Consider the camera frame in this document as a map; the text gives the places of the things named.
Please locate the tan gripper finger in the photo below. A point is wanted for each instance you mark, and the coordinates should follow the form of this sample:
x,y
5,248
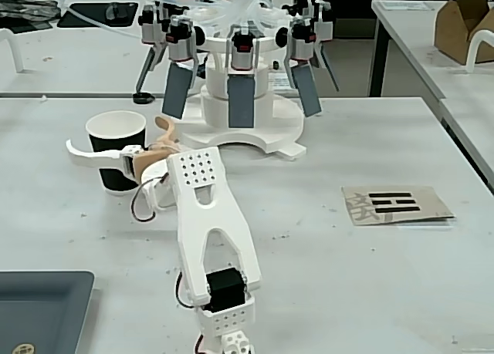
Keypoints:
x,y
169,130

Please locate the cardboard card with black bars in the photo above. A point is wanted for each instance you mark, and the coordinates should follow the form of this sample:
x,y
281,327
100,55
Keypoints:
x,y
397,205

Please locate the black flat mat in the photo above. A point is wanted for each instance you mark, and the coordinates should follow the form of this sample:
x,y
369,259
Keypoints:
x,y
88,16

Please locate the white printed label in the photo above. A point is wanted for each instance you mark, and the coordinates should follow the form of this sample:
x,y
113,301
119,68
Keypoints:
x,y
278,82

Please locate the brown cardboard box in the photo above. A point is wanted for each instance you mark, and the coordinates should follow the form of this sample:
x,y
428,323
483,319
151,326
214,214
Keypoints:
x,y
451,34

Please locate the black table leg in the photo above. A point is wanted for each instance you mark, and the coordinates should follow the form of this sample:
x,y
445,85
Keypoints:
x,y
378,61

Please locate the clear plastic tubing bundle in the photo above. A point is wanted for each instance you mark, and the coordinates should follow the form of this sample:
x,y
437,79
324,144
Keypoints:
x,y
239,11

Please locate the black paper cup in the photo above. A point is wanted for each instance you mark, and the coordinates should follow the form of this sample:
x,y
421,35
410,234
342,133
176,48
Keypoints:
x,y
112,180

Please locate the white curved plastic bracket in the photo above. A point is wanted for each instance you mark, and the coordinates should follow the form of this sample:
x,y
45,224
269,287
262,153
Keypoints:
x,y
13,41
474,45

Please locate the dark crumpled bag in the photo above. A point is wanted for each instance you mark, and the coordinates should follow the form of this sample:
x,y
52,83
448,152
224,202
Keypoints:
x,y
23,12

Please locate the white paper sheet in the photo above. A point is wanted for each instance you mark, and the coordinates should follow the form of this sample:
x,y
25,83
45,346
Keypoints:
x,y
409,5

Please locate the white five-joint robot arm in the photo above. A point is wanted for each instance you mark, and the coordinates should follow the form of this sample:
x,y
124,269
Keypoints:
x,y
208,215

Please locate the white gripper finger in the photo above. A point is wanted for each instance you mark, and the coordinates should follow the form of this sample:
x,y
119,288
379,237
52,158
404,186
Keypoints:
x,y
100,159

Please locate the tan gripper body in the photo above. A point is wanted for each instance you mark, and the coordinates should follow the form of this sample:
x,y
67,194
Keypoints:
x,y
127,160

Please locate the black round cap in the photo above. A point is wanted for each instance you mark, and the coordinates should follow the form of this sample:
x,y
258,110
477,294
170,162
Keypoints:
x,y
143,98

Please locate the dark grey plastic tray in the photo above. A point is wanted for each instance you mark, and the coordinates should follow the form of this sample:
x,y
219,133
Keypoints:
x,y
38,311

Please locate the grey paddle actuator module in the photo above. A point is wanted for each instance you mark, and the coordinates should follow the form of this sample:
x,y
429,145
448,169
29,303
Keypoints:
x,y
322,26
306,88
150,30
179,84
241,99

